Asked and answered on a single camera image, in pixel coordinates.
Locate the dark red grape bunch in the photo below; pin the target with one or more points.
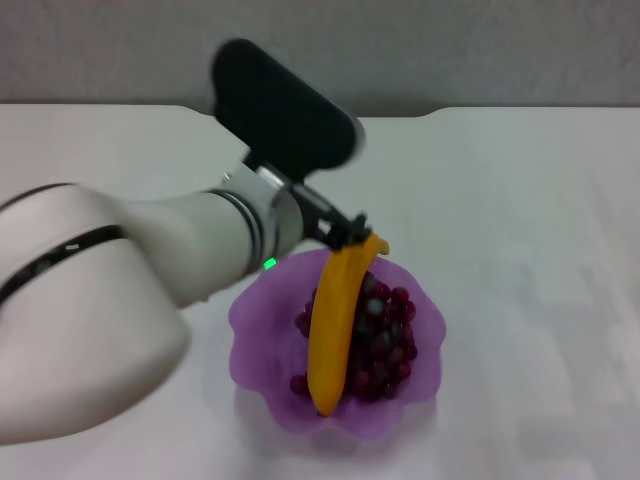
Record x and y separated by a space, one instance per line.
392 340

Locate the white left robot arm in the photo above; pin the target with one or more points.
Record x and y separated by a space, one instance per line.
100 300

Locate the yellow plastic banana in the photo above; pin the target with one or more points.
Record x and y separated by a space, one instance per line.
335 320

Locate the purple wavy plastic bowl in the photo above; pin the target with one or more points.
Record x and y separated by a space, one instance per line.
260 350

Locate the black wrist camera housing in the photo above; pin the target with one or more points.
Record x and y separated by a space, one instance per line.
285 110

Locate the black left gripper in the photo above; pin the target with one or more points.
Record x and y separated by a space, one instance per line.
315 212

